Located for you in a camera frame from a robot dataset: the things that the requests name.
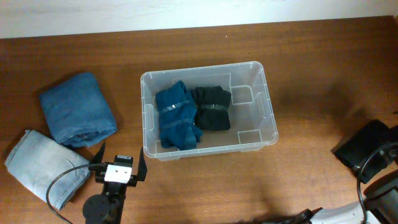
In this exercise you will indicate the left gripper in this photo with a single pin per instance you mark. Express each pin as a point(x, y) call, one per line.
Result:
point(142, 170)

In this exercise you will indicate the dark blue jeans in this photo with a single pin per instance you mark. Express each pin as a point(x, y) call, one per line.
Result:
point(77, 113)

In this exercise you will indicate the teal garment with tape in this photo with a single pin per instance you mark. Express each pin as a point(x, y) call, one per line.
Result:
point(177, 111)

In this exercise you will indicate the black garment small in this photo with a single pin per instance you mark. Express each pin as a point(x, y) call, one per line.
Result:
point(212, 104)

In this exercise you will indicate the black garment large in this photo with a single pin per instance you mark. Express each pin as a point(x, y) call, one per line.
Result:
point(355, 152)

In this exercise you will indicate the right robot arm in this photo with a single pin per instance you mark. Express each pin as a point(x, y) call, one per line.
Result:
point(380, 205)

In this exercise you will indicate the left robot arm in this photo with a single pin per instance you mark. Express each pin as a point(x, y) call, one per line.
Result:
point(106, 207)

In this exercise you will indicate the light blue folded jeans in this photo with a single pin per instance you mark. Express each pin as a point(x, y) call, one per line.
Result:
point(37, 160)

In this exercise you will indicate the clear plastic storage bin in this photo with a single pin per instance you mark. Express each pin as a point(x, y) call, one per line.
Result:
point(252, 119)

